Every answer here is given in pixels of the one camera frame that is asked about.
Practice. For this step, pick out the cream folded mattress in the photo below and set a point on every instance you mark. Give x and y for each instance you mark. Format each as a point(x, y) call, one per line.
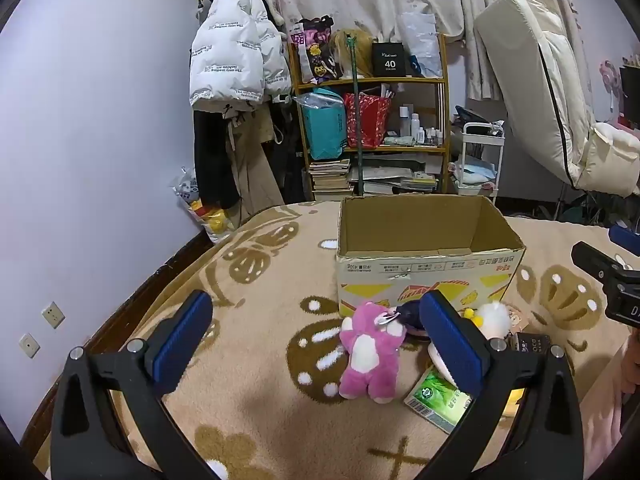
point(520, 60)

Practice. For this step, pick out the yellow toys on floor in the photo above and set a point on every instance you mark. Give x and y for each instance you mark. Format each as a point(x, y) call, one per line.
point(215, 220)

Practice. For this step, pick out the dark wooden bed frame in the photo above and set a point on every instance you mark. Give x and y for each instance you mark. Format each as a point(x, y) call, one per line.
point(150, 285)

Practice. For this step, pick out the white printed plastic bag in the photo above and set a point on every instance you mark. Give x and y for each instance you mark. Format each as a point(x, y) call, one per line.
point(186, 187)

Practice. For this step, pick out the teal paper bag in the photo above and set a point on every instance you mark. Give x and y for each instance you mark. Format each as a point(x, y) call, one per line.
point(325, 132)

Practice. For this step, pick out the wooden shelf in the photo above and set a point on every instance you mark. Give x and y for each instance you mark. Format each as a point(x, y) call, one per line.
point(442, 110)

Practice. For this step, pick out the black screen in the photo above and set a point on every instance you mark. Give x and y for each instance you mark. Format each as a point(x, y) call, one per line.
point(631, 90)

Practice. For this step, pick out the row of cosmetic bottles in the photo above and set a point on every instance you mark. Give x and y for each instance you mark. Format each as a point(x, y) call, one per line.
point(417, 127)

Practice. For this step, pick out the white wall socket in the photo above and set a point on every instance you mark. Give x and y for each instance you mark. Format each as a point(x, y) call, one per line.
point(29, 345)
point(53, 315)

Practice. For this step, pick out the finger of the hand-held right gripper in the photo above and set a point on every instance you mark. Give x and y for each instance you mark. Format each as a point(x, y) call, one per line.
point(625, 239)
point(592, 260)

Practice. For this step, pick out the green tissue packet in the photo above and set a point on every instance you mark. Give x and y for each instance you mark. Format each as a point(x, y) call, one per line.
point(437, 400)

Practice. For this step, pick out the purple and white plush doll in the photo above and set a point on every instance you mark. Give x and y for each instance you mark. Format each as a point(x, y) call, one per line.
point(411, 317)

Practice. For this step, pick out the person's right hand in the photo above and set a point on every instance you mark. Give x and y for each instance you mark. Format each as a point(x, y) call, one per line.
point(632, 365)

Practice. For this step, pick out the blue cloth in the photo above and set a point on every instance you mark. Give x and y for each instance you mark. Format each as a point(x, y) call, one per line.
point(475, 174)

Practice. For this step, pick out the beige trench coat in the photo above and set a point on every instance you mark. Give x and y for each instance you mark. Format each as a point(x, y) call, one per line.
point(255, 170)

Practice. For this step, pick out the black hanging coat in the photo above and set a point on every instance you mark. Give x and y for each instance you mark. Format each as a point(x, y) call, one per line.
point(212, 160)

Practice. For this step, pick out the black pink patterned bag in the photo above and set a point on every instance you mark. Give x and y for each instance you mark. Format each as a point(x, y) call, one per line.
point(312, 55)

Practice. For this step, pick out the white puffer jacket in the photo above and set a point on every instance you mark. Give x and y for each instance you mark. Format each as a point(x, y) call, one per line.
point(235, 45)

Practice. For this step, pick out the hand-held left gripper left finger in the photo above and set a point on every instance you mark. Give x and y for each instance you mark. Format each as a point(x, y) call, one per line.
point(182, 340)

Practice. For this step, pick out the black hanging garment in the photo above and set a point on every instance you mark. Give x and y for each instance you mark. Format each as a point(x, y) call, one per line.
point(290, 160)

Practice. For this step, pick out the metal folding frame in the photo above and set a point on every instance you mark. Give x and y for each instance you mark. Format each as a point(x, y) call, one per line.
point(595, 207)

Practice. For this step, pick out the small black box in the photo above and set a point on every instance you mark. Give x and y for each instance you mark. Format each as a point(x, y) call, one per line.
point(532, 344)

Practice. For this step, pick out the clear plastic bag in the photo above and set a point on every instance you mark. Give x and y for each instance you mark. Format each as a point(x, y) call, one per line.
point(422, 45)

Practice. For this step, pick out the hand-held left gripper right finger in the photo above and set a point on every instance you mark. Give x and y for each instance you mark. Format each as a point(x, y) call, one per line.
point(450, 340)

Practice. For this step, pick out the stack of old books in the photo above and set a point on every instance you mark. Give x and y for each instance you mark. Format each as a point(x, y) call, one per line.
point(330, 177)

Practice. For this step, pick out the green pole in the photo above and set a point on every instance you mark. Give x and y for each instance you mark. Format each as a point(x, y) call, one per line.
point(356, 125)

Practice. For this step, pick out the printed cardboard box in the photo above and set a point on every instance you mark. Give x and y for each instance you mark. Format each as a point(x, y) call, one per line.
point(425, 270)

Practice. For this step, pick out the blond wig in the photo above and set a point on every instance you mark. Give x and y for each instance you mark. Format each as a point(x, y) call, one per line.
point(342, 57)

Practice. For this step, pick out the white round plush toy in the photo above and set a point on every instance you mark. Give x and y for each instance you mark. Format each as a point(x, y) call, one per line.
point(492, 322)

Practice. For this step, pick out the pile of papers and booklets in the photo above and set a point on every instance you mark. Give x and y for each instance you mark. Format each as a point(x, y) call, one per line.
point(395, 175)

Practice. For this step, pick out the pale green folded cloth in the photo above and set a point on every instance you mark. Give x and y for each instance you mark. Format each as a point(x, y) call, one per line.
point(399, 141)

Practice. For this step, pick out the pink plush bear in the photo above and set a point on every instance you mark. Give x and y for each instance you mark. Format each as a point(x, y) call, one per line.
point(370, 355)

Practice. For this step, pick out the black box white print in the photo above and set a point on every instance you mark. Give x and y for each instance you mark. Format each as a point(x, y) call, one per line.
point(390, 60)

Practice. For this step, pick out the black bag on cart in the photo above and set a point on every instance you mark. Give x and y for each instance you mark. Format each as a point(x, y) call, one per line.
point(482, 129)

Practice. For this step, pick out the red gift bag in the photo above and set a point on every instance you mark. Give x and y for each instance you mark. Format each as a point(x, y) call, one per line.
point(372, 120)

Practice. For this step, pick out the white rolling cart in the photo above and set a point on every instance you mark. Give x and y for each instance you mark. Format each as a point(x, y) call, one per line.
point(477, 147)

